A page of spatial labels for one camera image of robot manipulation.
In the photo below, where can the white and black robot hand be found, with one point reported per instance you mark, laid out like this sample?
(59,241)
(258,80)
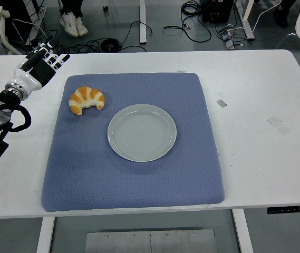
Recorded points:
(24,79)

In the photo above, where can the golden croissant bread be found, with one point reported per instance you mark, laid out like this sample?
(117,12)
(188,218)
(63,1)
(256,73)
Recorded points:
(86,96)

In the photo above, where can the round grey plate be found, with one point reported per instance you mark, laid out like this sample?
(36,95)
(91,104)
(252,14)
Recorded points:
(141,134)

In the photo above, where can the white office chair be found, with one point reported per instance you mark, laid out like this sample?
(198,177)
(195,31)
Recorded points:
(3,34)

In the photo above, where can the person's white shoe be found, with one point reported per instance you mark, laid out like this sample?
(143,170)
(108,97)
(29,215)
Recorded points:
(81,27)
(68,23)

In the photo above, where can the person's legs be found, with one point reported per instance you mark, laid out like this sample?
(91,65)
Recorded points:
(72,5)

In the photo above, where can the black caster wheel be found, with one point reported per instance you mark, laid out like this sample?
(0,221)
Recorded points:
(105,8)

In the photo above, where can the blue quilted mat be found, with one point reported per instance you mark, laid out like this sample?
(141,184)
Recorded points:
(139,184)

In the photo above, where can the white table leg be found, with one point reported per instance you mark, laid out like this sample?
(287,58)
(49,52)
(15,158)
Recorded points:
(243,234)
(45,234)

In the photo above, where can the small grey tape piece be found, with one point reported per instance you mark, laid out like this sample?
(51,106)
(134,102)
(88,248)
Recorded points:
(222,103)

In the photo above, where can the black equipment box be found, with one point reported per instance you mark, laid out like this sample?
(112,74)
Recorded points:
(217,10)

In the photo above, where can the grey power adapter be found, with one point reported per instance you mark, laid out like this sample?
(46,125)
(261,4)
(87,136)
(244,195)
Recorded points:
(230,45)

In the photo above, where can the large clear tape piece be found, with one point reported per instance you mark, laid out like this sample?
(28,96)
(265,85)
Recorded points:
(278,125)

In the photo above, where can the person's black shoe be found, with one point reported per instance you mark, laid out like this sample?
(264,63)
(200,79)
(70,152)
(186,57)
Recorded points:
(281,19)

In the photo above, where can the black table control panel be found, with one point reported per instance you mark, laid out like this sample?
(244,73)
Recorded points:
(292,209)

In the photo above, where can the white desk frame foot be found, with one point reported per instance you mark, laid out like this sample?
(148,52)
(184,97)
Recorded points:
(246,21)
(142,23)

